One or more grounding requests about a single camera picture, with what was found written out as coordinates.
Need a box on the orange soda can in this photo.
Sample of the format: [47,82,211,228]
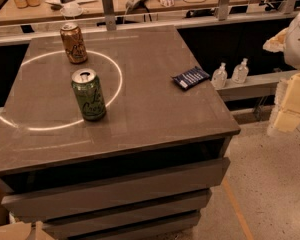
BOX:
[60,22,88,64]

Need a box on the metal frame post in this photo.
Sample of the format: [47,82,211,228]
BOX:
[215,0,230,21]

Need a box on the cardboard box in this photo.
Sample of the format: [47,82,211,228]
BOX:
[0,190,55,240]

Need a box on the blue snack packet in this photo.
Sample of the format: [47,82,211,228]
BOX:
[172,66,210,90]

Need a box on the green soda can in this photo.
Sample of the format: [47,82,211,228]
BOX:
[71,68,106,121]

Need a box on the metal post bracket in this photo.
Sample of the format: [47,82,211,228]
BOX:
[102,0,116,31]

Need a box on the grey drawer cabinet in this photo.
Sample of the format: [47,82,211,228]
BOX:
[0,26,239,240]

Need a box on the clear sanitizer bottle left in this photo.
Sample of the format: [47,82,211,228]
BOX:
[211,62,227,89]

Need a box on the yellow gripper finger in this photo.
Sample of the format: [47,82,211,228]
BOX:
[263,28,287,53]

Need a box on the white cup with saucer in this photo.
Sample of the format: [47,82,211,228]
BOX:
[60,2,83,17]

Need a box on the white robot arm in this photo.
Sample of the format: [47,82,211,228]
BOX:
[263,12,300,70]

